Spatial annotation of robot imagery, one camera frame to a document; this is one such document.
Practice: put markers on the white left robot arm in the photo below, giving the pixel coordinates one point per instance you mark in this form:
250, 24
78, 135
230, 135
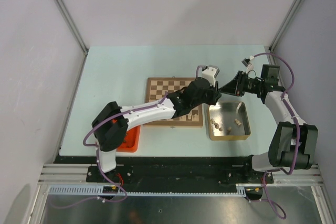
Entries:
112, 123

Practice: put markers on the left aluminium frame post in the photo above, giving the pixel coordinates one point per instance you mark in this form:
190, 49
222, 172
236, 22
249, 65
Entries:
71, 25

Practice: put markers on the pile of light chess pieces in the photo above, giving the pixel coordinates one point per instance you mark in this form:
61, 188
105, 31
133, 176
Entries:
222, 127

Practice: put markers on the right aluminium frame post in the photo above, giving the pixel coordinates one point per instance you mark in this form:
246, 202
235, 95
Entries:
290, 15

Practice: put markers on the gold metal tin tray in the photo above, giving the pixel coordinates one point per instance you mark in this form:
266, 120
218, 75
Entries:
226, 113

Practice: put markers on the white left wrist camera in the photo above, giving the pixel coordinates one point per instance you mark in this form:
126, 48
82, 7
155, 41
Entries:
210, 73

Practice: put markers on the aluminium frame post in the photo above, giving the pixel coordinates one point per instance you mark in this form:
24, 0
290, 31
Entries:
290, 15
71, 25

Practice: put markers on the orange plastic tray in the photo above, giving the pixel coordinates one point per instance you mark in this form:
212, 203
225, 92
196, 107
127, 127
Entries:
133, 141

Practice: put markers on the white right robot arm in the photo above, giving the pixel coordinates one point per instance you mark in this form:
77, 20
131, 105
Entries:
294, 142

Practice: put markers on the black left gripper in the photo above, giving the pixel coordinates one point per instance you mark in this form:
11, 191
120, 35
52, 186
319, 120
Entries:
215, 95

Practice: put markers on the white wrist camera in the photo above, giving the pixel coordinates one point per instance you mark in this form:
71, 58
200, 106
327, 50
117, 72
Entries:
247, 62
210, 73

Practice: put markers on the pile of dark chess pieces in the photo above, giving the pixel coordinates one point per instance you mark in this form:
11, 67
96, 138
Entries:
125, 139

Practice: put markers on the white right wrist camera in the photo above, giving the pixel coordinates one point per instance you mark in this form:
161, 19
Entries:
247, 62

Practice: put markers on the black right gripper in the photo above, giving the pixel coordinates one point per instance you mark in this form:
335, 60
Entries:
235, 87

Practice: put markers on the wooden chess board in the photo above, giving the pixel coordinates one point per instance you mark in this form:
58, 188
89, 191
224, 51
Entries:
157, 87

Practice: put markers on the grey slotted cable duct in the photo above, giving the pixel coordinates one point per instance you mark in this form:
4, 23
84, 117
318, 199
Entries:
237, 190

